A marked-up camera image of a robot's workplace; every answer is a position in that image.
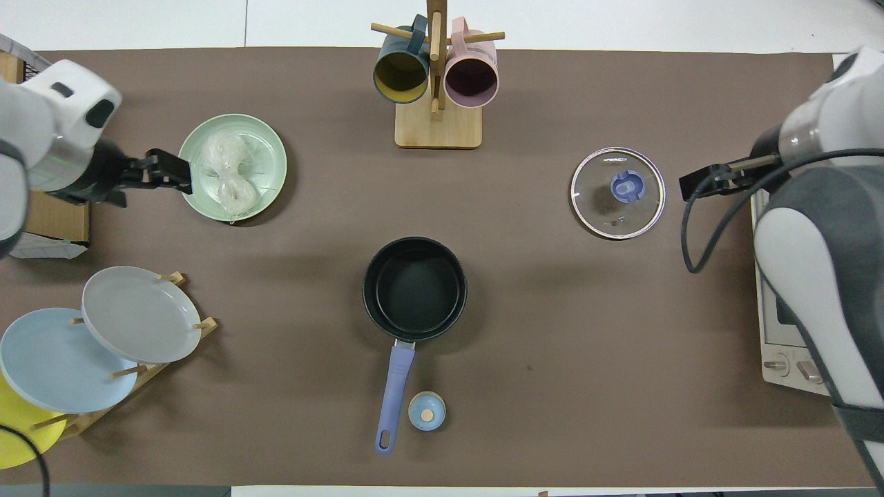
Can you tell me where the translucent white vermicelli bundle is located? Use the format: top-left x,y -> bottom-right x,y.
200,133 -> 258,222

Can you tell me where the yellow plate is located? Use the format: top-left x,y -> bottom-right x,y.
0,373 -> 68,470

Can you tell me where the light blue plate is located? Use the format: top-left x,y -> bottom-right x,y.
0,308 -> 139,414

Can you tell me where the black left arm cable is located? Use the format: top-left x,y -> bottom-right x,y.
0,424 -> 51,497

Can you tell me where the pink mug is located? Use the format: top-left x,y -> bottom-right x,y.
444,17 -> 499,109

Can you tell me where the grey plate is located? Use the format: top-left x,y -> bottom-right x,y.
81,266 -> 202,364

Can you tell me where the black pot purple handle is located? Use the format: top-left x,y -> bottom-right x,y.
363,237 -> 468,456

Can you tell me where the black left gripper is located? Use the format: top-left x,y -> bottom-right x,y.
48,140 -> 195,208

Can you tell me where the pale green plate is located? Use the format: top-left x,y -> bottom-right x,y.
178,114 -> 288,223

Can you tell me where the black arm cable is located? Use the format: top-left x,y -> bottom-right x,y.
682,148 -> 884,274
0,424 -> 51,497

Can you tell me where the glass lid blue knob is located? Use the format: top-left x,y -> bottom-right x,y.
570,147 -> 666,240

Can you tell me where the white toaster oven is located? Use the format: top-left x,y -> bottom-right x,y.
751,188 -> 833,396

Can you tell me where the black wire basket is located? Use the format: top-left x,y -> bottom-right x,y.
0,33 -> 53,85

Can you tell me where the wooden mug tree stand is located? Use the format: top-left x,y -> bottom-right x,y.
371,0 -> 506,149

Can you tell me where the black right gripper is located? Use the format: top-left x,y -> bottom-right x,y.
679,124 -> 792,202

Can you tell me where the white patterned bag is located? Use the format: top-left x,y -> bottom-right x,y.
8,231 -> 89,260

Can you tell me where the dark teal mug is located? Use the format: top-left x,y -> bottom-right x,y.
373,15 -> 430,105

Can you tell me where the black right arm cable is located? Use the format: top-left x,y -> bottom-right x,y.
682,148 -> 884,274

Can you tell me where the brown table mat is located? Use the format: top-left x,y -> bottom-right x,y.
0,47 -> 876,487

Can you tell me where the wooden plate rack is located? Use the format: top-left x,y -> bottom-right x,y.
31,271 -> 220,440

